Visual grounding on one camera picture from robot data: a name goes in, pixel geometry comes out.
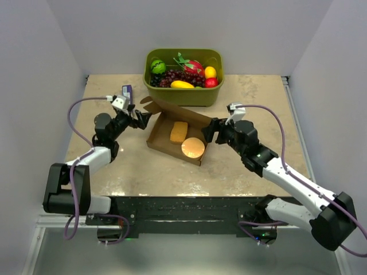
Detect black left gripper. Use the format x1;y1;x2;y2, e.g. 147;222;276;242
110;104;151;140

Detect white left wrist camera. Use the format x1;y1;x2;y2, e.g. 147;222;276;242
111;95;130;111

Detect purple toy grape bunch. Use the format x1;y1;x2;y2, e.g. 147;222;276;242
158;70;205;88

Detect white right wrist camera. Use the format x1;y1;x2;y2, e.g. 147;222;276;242
225;102;246;125

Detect red toy apple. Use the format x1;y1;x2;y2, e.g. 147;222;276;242
204;77;218;88

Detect orange round sponge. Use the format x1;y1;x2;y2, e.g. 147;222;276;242
181;137;205;159

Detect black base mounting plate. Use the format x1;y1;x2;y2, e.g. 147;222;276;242
86;195;273;238

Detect pink toy dragon fruit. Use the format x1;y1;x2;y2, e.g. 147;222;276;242
173;52;205;77

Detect purple toothpaste box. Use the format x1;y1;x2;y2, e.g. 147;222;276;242
122;84;134;105

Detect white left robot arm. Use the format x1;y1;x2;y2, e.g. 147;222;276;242
42;110;152;225

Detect yellow toy lemon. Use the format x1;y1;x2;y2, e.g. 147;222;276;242
204;66;217;79

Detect green toy watermelon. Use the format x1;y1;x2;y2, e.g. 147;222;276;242
150;59;166;74

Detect olive green plastic bin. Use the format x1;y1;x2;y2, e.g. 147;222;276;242
143;48;224;107

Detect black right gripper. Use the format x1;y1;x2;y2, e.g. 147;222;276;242
201;115;246;156

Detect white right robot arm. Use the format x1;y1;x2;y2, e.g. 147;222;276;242
201;118;357;251

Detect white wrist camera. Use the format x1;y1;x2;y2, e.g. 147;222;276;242
111;95;130;111
225;102;246;125

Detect dark blue toy grapes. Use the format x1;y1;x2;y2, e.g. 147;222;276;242
150;74;163;87

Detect yellow toy mango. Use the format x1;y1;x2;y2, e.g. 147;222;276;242
170;80;194;89

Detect brown cardboard box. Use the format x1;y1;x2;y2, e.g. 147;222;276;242
140;96;211;166

